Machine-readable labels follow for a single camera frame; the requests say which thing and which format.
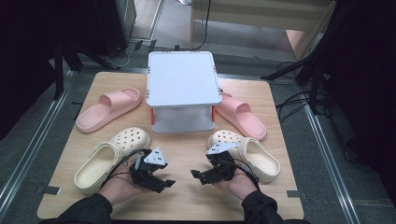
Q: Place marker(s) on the pink slipper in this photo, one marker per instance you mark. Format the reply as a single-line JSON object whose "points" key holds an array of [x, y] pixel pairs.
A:
{"points": [[106, 109], [246, 119]]}

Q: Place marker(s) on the light wooden cabinet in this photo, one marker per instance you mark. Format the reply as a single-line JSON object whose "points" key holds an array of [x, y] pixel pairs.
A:
{"points": [[264, 12]]}

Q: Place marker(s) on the person's left hand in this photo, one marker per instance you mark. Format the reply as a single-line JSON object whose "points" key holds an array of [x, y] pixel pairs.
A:
{"points": [[118, 188]]}

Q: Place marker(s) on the grey tape strip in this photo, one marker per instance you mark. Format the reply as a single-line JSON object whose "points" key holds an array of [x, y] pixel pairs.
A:
{"points": [[48, 189], [295, 194]]}

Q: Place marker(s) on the cream clog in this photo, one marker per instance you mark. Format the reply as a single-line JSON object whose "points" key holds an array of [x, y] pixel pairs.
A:
{"points": [[261, 158], [96, 168]]}

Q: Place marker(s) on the white two-tier shoe rack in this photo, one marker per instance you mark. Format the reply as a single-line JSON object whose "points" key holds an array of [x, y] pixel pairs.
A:
{"points": [[183, 77]]}

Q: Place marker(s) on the person's right hand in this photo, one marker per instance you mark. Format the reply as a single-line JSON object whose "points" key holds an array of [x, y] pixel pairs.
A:
{"points": [[239, 186]]}

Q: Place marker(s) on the metal floor rail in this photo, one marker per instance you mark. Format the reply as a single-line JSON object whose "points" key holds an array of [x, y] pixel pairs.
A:
{"points": [[327, 149], [34, 140]]}

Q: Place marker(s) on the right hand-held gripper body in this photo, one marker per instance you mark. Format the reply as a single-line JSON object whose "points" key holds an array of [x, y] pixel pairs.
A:
{"points": [[222, 169]]}

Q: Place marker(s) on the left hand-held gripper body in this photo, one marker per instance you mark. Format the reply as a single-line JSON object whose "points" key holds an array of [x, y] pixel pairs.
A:
{"points": [[146, 174]]}

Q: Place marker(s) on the black tripod stand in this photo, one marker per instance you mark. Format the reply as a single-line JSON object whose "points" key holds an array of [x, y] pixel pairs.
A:
{"points": [[58, 71], [289, 67]]}

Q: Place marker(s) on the dark cabinet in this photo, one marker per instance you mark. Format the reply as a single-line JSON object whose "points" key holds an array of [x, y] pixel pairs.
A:
{"points": [[118, 21]]}

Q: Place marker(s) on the black curtain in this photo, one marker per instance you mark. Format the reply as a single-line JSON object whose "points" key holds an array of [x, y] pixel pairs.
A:
{"points": [[367, 77], [25, 46]]}

